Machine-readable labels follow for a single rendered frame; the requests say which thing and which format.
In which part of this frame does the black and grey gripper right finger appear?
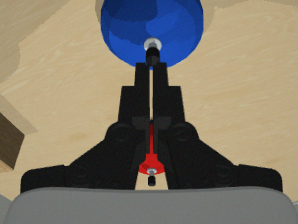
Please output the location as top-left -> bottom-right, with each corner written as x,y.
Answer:
152,62 -> 283,193

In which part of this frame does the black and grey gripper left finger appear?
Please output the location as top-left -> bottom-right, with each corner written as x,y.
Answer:
20,62 -> 150,194

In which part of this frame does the blue bell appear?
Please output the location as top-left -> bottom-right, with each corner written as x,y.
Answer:
101,0 -> 204,70

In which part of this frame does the red bell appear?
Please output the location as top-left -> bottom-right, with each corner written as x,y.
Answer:
139,119 -> 164,186

